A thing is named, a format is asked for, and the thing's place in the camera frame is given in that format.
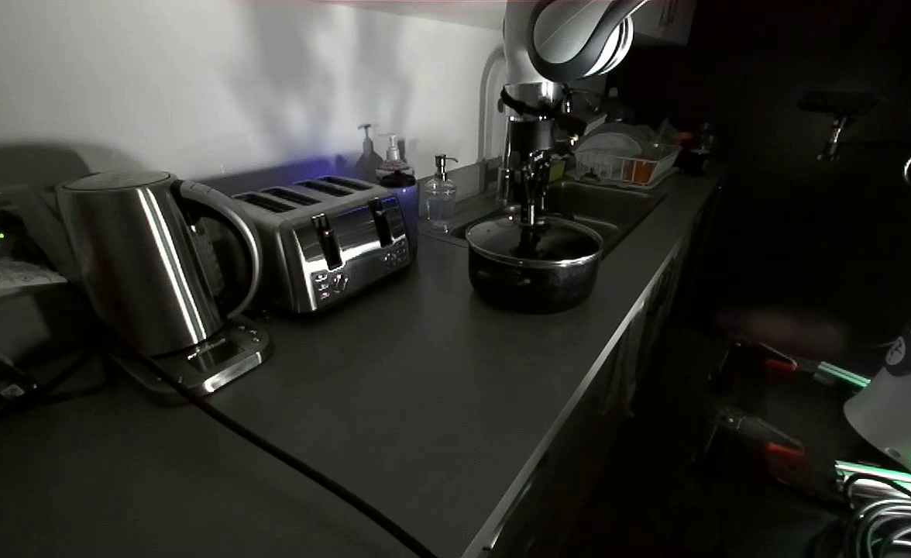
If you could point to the stack of white plates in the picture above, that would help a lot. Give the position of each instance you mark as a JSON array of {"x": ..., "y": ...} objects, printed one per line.
[{"x": 612, "y": 142}]

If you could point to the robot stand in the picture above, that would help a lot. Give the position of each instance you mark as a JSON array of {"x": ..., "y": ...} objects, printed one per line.
[{"x": 875, "y": 471}]

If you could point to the steel four-slot toaster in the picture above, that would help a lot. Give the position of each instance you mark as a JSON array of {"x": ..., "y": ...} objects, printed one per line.
[{"x": 331, "y": 252}]

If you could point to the clear soap dispenser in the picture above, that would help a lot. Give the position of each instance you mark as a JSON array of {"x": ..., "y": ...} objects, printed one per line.
[{"x": 441, "y": 203}]

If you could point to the dark capped bottle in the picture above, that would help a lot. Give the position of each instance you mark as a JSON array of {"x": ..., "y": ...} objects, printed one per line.
[{"x": 401, "y": 190}]

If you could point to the small pump bottle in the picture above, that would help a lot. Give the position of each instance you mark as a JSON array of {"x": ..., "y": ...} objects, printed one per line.
[{"x": 393, "y": 161}]

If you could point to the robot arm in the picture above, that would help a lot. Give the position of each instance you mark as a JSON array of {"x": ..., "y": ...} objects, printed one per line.
[{"x": 579, "y": 31}]

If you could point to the sink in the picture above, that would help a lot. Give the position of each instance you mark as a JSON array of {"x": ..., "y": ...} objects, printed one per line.
[{"x": 603, "y": 203}]

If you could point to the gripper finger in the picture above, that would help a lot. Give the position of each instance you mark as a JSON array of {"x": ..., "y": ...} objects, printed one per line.
[
  {"x": 526, "y": 182},
  {"x": 542, "y": 180}
]

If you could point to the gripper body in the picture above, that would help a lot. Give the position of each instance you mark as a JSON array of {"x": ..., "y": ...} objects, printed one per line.
[{"x": 531, "y": 136}]

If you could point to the kettle base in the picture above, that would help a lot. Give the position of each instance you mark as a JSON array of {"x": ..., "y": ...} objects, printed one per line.
[{"x": 219, "y": 360}]

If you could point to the glass lid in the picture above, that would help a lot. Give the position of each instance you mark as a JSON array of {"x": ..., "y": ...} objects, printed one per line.
[{"x": 572, "y": 240}]

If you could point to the white dish rack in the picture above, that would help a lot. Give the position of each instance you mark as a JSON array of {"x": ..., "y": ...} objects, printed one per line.
[{"x": 626, "y": 169}]

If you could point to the black pot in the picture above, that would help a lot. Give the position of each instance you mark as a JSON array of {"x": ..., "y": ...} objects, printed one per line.
[{"x": 534, "y": 288}]

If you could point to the steel electric kettle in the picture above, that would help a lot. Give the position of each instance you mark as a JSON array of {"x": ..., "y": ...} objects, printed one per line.
[{"x": 142, "y": 263}]

